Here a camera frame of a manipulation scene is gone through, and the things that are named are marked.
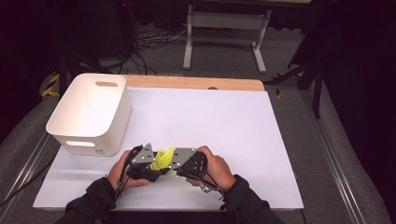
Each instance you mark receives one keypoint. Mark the white table sheet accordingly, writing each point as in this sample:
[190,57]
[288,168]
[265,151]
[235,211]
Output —
[202,105]

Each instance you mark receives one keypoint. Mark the white plastic bin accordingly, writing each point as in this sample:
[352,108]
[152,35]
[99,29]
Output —
[90,105]

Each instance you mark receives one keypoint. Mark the grey metal table frame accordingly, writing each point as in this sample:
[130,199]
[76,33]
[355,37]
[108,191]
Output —
[229,20]

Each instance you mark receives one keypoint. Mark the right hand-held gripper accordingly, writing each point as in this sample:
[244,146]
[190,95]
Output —
[186,157]

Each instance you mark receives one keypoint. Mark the person's right hand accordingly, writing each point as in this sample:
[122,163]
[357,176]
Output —
[219,171]

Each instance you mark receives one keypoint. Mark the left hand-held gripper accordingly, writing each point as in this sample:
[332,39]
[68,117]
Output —
[144,157]

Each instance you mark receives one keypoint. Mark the black stand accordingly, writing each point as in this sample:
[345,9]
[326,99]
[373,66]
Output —
[317,90]
[63,71]

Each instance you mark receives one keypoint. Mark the person's left hand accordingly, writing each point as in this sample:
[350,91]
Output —
[120,171]

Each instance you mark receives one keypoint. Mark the aluminium floor rail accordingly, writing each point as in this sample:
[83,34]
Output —
[330,149]
[25,169]

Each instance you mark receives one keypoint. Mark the yellow black hazard tape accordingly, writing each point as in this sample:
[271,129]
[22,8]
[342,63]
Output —
[278,93]
[51,85]

